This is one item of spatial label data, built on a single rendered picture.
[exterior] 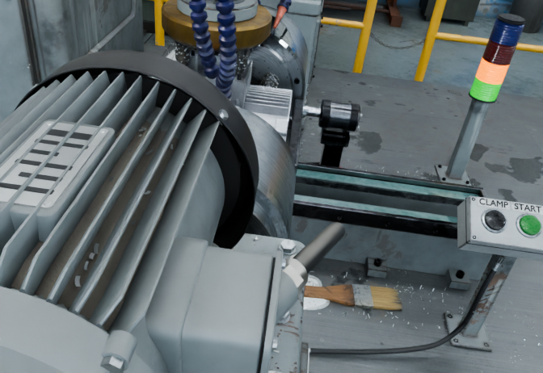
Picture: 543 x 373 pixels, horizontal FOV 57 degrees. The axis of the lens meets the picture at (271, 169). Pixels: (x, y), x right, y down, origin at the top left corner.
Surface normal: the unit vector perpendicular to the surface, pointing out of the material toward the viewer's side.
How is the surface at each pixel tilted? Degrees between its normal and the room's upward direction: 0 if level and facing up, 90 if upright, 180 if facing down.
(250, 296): 0
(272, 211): 79
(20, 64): 90
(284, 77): 90
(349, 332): 0
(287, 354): 0
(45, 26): 90
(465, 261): 90
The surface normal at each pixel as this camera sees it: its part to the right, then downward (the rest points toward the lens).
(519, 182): 0.11, -0.82
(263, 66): -0.10, 0.55
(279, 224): 0.21, 0.46
